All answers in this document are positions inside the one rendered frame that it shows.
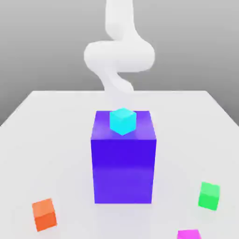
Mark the small green cube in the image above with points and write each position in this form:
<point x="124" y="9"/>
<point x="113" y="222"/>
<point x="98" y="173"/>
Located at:
<point x="208" y="196"/>

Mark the small cyan cube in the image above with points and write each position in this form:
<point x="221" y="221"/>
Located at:
<point x="122" y="121"/>

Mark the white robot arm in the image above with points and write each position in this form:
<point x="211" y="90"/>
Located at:
<point x="119" y="56"/>

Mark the large purple box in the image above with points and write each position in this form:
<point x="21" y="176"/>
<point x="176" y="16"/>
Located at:
<point x="123" y="168"/>

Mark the small magenta cube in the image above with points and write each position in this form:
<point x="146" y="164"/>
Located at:
<point x="189" y="234"/>

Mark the small orange cube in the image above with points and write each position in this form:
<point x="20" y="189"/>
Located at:
<point x="44" y="214"/>

